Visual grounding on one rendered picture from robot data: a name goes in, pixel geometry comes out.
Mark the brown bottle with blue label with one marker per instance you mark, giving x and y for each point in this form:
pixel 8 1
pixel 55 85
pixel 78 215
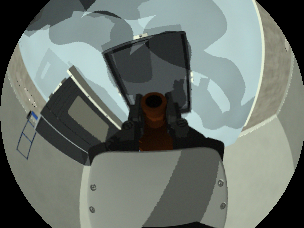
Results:
pixel 155 132

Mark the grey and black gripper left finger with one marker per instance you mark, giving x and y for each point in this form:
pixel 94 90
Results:
pixel 127 138

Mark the dark grey crate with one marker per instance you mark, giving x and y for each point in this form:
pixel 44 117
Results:
pixel 75 119

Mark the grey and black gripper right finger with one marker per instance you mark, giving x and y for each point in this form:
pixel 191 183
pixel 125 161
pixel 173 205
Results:
pixel 186 136

